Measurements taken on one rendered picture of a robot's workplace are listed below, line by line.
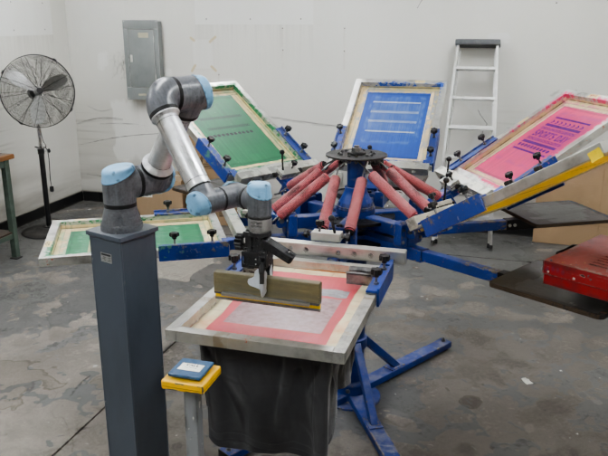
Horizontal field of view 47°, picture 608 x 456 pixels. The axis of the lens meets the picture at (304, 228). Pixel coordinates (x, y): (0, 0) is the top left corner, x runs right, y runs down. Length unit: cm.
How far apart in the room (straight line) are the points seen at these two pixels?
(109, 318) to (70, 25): 553
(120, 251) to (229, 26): 477
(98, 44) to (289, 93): 211
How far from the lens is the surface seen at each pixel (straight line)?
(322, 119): 685
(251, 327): 235
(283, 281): 221
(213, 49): 716
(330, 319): 240
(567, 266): 262
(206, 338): 223
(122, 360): 274
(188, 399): 211
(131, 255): 258
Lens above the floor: 193
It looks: 17 degrees down
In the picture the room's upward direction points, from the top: straight up
